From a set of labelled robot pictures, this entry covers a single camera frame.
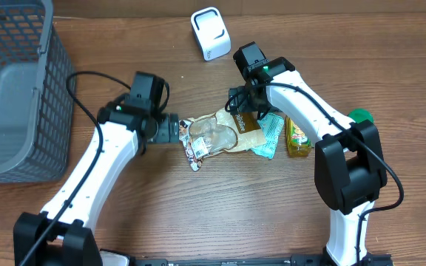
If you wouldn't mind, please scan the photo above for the green lidded jar with tissues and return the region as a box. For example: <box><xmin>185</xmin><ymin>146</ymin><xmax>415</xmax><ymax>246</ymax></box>
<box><xmin>348</xmin><ymin>109</ymin><xmax>374</xmax><ymax>123</ymax></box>

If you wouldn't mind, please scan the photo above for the white barcode scanner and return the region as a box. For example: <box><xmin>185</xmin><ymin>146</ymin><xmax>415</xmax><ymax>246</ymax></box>
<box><xmin>190</xmin><ymin>7</ymin><xmax>231</xmax><ymax>61</ymax></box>

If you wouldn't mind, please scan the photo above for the yellow liquid bottle silver cap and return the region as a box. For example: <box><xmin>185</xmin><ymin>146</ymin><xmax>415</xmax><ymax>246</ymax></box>
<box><xmin>285</xmin><ymin>117</ymin><xmax>312</xmax><ymax>157</ymax></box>

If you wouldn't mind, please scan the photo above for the teal tissue pack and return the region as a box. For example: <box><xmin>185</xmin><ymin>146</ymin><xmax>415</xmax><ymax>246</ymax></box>
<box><xmin>251</xmin><ymin>113</ymin><xmax>285</xmax><ymax>160</ymax></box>

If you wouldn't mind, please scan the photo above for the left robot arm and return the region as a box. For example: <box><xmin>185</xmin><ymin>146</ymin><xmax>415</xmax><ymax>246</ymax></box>
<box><xmin>13</xmin><ymin>72</ymin><xmax>179</xmax><ymax>265</ymax></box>

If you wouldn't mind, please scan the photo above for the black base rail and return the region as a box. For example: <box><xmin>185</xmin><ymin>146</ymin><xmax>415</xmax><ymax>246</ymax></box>
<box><xmin>98</xmin><ymin>249</ymin><xmax>394</xmax><ymax>266</ymax></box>

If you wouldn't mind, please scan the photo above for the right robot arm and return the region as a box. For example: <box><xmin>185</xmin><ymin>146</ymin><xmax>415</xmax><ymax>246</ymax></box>
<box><xmin>225</xmin><ymin>42</ymin><xmax>391</xmax><ymax>265</ymax></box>

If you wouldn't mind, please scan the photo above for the brown snack wrapper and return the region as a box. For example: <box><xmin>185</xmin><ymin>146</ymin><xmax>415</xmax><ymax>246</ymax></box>
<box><xmin>179</xmin><ymin>109</ymin><xmax>266</xmax><ymax>171</ymax></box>

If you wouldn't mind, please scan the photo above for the dark grey plastic basket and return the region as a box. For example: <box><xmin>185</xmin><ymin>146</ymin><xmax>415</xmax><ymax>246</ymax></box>
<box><xmin>0</xmin><ymin>0</ymin><xmax>75</xmax><ymax>183</ymax></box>

